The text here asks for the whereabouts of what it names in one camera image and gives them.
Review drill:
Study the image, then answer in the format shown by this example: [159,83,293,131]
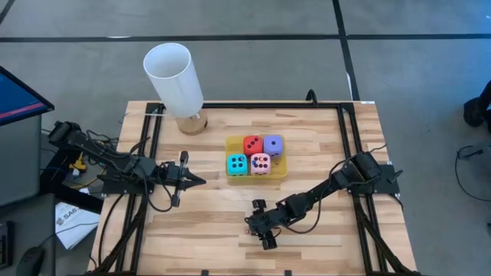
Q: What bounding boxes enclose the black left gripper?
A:
[154,150,207,208]

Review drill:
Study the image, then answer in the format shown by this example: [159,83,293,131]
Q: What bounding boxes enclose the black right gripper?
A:
[244,199,288,251]

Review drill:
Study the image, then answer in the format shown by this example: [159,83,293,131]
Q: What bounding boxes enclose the large turquoise foam die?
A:
[226,153,249,177]

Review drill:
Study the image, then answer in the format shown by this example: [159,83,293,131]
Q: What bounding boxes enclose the yellow translucent plastic bin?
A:
[224,133,289,182]

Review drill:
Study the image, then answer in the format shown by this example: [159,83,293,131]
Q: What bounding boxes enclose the large pink foam die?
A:
[249,153,272,176]

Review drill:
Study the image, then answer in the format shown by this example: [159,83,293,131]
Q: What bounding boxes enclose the large red foam die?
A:
[242,135,265,158]

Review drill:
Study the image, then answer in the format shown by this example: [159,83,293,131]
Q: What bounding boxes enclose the large purple foam die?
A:
[262,134,285,159]

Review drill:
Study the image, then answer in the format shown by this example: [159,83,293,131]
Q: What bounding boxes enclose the white cylindrical tube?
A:
[142,42,209,136]

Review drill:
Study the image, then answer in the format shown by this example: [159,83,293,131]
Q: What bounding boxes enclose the white paper booklet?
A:
[54,201,101,251]

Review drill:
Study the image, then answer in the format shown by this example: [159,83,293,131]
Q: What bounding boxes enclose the black computer mouse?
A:
[15,245,47,276]

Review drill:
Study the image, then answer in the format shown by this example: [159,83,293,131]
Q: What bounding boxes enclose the dark blue display monitor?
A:
[0,65,55,127]

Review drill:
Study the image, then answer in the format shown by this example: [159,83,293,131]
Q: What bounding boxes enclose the black keyboard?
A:
[0,220,15,270]

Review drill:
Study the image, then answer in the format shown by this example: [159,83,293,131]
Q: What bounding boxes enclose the person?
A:
[462,79,491,133]

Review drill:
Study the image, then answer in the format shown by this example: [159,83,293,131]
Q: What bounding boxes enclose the black aluminium table frame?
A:
[90,100,420,276]

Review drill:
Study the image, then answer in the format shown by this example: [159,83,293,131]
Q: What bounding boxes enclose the yellow cable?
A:
[70,152,104,191]

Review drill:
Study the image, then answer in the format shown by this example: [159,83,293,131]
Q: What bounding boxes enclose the black floor cable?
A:
[454,144,491,205]

